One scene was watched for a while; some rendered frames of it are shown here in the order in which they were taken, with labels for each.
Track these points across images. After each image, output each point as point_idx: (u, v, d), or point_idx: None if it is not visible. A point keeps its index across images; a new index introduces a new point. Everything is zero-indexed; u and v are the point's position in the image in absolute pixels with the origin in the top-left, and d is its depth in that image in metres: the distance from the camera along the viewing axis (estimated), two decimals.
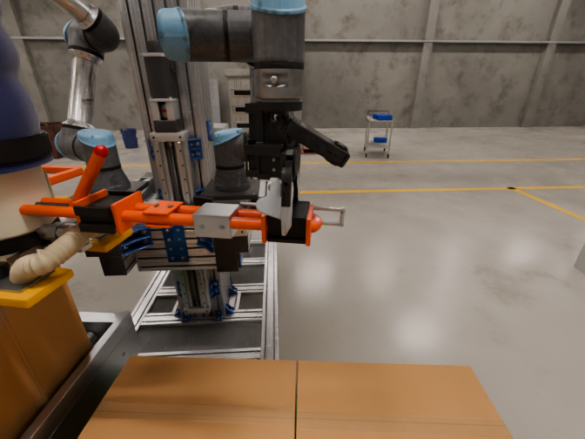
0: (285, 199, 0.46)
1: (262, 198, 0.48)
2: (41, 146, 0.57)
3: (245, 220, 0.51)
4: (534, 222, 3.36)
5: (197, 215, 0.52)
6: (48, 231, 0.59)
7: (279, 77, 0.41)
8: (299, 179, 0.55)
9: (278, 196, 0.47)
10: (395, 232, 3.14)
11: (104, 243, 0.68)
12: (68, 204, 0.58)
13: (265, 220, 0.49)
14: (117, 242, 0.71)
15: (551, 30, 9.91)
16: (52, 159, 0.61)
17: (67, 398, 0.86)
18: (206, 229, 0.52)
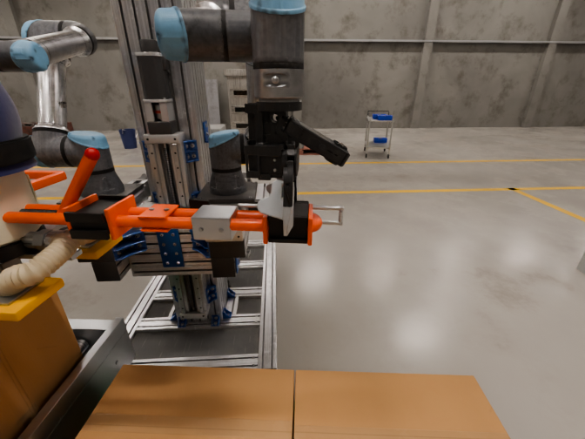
0: (286, 199, 0.46)
1: (263, 199, 0.48)
2: (24, 151, 0.54)
3: (245, 222, 0.51)
4: (536, 224, 3.32)
5: (196, 218, 0.51)
6: (34, 239, 0.56)
7: (280, 77, 0.41)
8: (297, 179, 0.55)
9: (279, 196, 0.47)
10: (396, 233, 3.11)
11: (94, 250, 0.65)
12: (56, 210, 0.55)
13: (267, 221, 0.49)
14: (107, 249, 0.68)
15: (552, 30, 9.88)
16: (36, 165, 0.58)
17: (56, 411, 0.82)
18: (205, 232, 0.52)
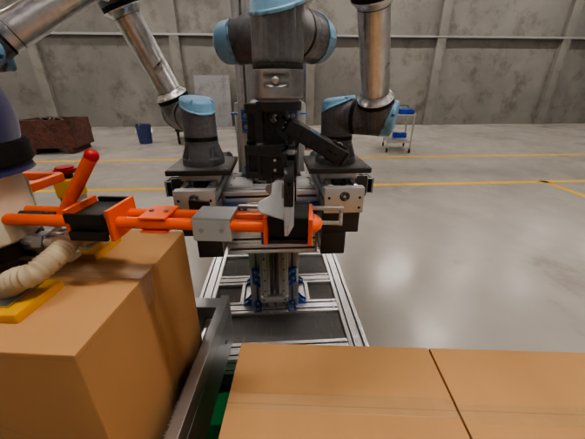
0: (287, 199, 0.46)
1: (264, 199, 0.47)
2: (23, 152, 0.54)
3: (246, 223, 0.51)
4: (580, 214, 3.26)
5: (196, 219, 0.51)
6: (33, 240, 0.56)
7: (280, 77, 0.41)
8: (296, 179, 0.55)
9: (279, 197, 0.47)
10: (439, 224, 3.04)
11: (93, 252, 0.65)
12: (55, 212, 0.55)
13: (267, 222, 0.49)
14: (106, 250, 0.68)
15: (566, 25, 9.81)
16: (34, 166, 0.57)
17: (198, 388, 0.76)
18: (205, 233, 0.52)
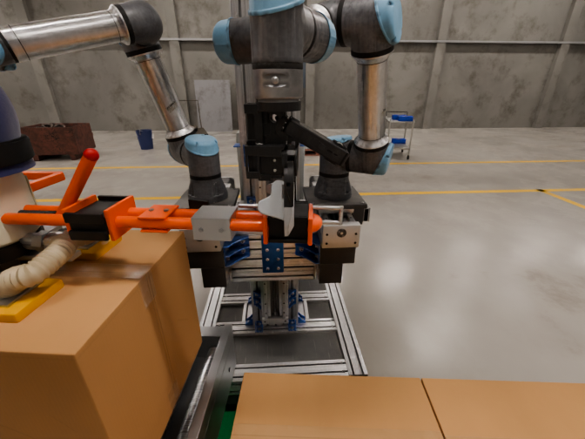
0: (287, 199, 0.46)
1: (264, 199, 0.47)
2: (23, 151, 0.54)
3: (246, 222, 0.51)
4: (574, 226, 3.31)
5: (196, 219, 0.51)
6: (33, 239, 0.56)
7: (280, 77, 0.41)
8: (296, 179, 0.55)
9: (279, 197, 0.47)
10: (436, 235, 3.09)
11: (93, 251, 0.65)
12: (55, 212, 0.55)
13: (267, 221, 0.49)
14: (106, 250, 0.68)
15: (565, 30, 9.87)
16: (34, 165, 0.57)
17: (205, 422, 0.81)
18: (205, 232, 0.52)
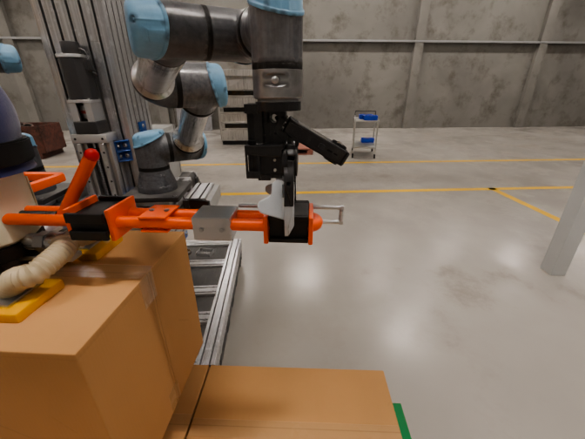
0: (287, 199, 0.46)
1: (264, 199, 0.47)
2: (23, 152, 0.54)
3: (246, 221, 0.51)
4: (509, 223, 3.34)
5: (197, 219, 0.51)
6: (34, 240, 0.56)
7: (280, 77, 0.41)
8: (296, 179, 0.55)
9: (279, 196, 0.47)
10: (367, 233, 3.13)
11: (94, 251, 0.65)
12: (56, 212, 0.55)
13: (267, 221, 0.49)
14: (107, 250, 0.68)
15: (542, 30, 9.90)
16: (35, 166, 0.57)
17: None
18: (205, 232, 0.51)
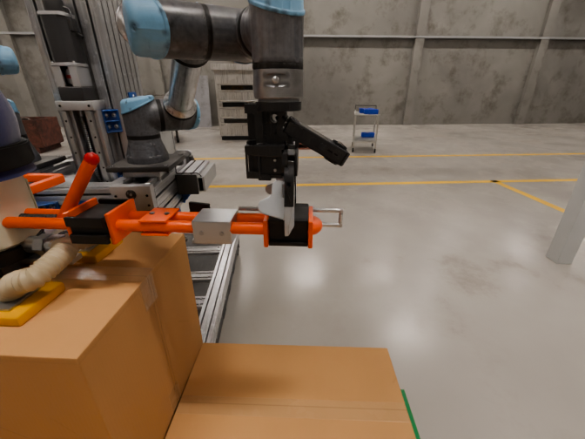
0: (288, 199, 0.46)
1: (264, 199, 0.47)
2: (23, 155, 0.54)
3: (246, 225, 0.51)
4: (513, 213, 3.28)
5: (197, 222, 0.51)
6: (34, 243, 0.56)
7: (280, 77, 0.41)
8: (296, 179, 0.55)
9: (280, 197, 0.47)
10: (368, 223, 3.06)
11: (94, 253, 0.65)
12: (56, 215, 0.55)
13: (267, 225, 0.49)
14: (107, 252, 0.68)
15: (544, 25, 9.83)
16: (34, 169, 0.57)
17: None
18: (206, 235, 0.52)
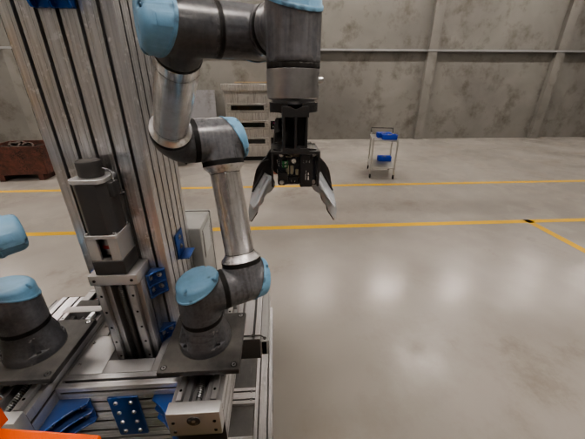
0: (329, 183, 0.50)
1: (327, 194, 0.47)
2: None
3: None
4: (561, 271, 3.02)
5: None
6: None
7: None
8: (258, 182, 0.51)
9: (324, 187, 0.49)
10: (406, 286, 2.81)
11: None
12: None
13: None
14: None
15: (560, 38, 9.58)
16: None
17: None
18: None
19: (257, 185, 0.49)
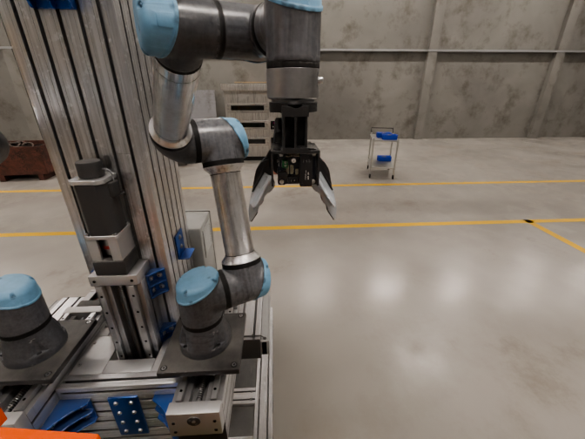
0: (329, 182, 0.50)
1: (327, 194, 0.47)
2: None
3: None
4: (561, 271, 3.02)
5: None
6: None
7: None
8: (258, 182, 0.51)
9: (324, 186, 0.49)
10: (406, 286, 2.81)
11: None
12: None
13: None
14: None
15: (560, 38, 9.58)
16: None
17: None
18: None
19: (257, 185, 0.49)
